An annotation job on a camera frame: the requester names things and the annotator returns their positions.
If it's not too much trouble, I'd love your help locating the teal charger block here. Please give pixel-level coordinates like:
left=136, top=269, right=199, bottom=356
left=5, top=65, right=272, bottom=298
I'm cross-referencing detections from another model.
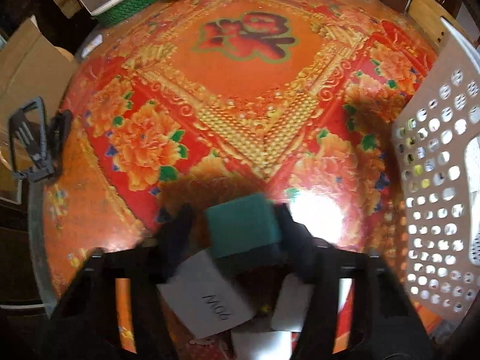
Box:
left=205, top=193, right=281, bottom=258

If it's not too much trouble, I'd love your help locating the white labelled paper card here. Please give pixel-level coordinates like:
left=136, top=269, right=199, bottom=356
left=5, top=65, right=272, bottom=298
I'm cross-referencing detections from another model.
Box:
left=158, top=250, right=255, bottom=339

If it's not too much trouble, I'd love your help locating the red floral tablecloth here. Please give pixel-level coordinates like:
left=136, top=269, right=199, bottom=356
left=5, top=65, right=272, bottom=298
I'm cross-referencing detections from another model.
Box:
left=40, top=0, right=443, bottom=360

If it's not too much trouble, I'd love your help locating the cardboard box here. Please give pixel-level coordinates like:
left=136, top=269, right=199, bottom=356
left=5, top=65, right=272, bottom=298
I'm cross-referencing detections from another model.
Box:
left=1, top=19, right=79, bottom=128

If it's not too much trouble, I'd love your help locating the wooden chair with holes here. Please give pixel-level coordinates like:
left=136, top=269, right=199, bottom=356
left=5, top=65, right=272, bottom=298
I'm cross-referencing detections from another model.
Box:
left=408, top=0, right=471, bottom=54

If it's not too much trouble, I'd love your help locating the white perforated plastic basket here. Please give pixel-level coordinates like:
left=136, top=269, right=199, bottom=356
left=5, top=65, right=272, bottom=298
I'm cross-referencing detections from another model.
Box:
left=392, top=19, right=479, bottom=323

